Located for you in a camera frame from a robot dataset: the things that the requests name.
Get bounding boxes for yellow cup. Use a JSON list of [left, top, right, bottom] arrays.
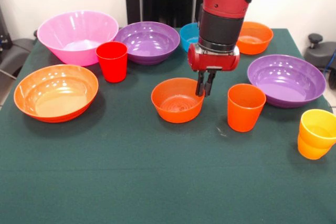
[[299, 109, 336, 150]]

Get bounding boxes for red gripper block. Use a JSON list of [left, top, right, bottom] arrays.
[[187, 43, 240, 98]]

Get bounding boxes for blue cable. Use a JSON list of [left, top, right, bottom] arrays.
[[322, 50, 336, 74]]

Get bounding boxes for purple bowl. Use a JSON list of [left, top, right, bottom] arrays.
[[247, 54, 327, 109], [114, 21, 181, 66]]

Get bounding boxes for small orange bowl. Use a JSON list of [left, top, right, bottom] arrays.
[[151, 77, 206, 124], [236, 21, 274, 56]]

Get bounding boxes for red cup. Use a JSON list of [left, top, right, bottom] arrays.
[[95, 41, 129, 83]]

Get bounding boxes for pink bowl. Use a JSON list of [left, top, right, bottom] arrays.
[[36, 10, 119, 67]]

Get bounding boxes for light orange cup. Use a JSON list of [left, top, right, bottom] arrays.
[[297, 132, 332, 161]]

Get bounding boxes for black equipment frame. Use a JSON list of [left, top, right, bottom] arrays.
[[0, 6, 12, 49]]

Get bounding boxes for grey pedestal foot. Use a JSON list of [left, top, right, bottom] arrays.
[[0, 38, 35, 71]]

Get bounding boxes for dark green tablecloth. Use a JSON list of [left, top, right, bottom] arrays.
[[0, 27, 336, 224]]

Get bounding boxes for blue bowl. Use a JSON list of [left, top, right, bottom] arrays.
[[180, 23, 200, 53]]

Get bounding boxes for large orange bowl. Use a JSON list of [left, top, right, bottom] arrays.
[[13, 64, 99, 123]]

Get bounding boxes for black pedestal foot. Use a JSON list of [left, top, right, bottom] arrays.
[[303, 33, 336, 69]]

